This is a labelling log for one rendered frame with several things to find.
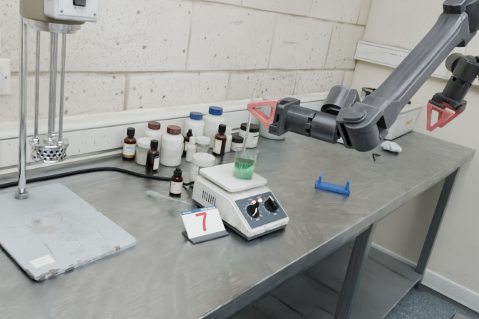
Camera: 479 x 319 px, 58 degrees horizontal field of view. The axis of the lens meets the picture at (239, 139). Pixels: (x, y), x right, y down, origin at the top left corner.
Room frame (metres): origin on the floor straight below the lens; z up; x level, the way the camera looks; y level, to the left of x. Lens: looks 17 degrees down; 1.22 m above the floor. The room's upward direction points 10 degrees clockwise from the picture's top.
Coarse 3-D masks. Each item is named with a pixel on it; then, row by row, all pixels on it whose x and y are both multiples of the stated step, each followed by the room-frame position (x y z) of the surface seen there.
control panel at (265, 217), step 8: (240, 200) 0.86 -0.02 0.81; (248, 200) 0.87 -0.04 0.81; (256, 200) 0.89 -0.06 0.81; (264, 200) 0.90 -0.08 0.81; (240, 208) 0.84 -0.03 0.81; (264, 208) 0.88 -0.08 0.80; (280, 208) 0.90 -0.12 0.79; (248, 216) 0.83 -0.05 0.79; (264, 216) 0.86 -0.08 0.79; (272, 216) 0.87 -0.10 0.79; (280, 216) 0.88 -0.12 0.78; (256, 224) 0.83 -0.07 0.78; (264, 224) 0.84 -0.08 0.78
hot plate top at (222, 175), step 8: (208, 168) 0.96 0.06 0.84; (216, 168) 0.97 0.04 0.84; (224, 168) 0.97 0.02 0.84; (232, 168) 0.98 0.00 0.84; (208, 176) 0.91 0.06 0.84; (216, 176) 0.92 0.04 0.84; (224, 176) 0.93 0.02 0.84; (256, 176) 0.96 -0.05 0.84; (224, 184) 0.88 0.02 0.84; (232, 184) 0.89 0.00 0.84; (240, 184) 0.89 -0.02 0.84; (248, 184) 0.90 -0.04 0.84; (256, 184) 0.91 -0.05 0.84
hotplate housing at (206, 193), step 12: (204, 180) 0.92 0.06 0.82; (204, 192) 0.91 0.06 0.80; (216, 192) 0.88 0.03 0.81; (228, 192) 0.88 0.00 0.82; (240, 192) 0.89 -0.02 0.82; (252, 192) 0.91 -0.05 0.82; (264, 192) 0.92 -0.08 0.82; (204, 204) 0.91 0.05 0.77; (216, 204) 0.88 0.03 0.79; (228, 204) 0.85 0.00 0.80; (228, 216) 0.85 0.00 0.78; (240, 216) 0.83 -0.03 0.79; (240, 228) 0.82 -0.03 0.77; (264, 228) 0.84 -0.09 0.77; (276, 228) 0.87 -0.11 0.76
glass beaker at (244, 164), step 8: (240, 152) 0.91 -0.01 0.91; (248, 152) 0.96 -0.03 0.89; (256, 152) 0.92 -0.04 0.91; (240, 160) 0.91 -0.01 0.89; (248, 160) 0.91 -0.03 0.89; (256, 160) 0.93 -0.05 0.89; (240, 168) 0.91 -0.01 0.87; (248, 168) 0.92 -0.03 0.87; (232, 176) 0.93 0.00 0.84; (240, 176) 0.91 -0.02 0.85; (248, 176) 0.92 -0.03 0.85
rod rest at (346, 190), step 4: (320, 176) 1.17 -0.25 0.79; (316, 180) 1.20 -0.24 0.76; (320, 180) 1.17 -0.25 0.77; (348, 180) 1.18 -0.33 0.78; (316, 184) 1.17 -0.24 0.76; (320, 184) 1.17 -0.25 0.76; (324, 184) 1.18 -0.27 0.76; (328, 184) 1.18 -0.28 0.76; (332, 184) 1.19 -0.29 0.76; (336, 184) 1.19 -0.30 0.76; (348, 184) 1.16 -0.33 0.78; (320, 188) 1.17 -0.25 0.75; (324, 188) 1.17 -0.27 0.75; (328, 188) 1.16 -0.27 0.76; (332, 188) 1.16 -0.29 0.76; (336, 188) 1.17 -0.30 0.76; (340, 188) 1.17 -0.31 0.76; (344, 188) 1.18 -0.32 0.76; (348, 188) 1.16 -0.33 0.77; (340, 192) 1.16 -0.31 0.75; (344, 192) 1.16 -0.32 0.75; (348, 192) 1.16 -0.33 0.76
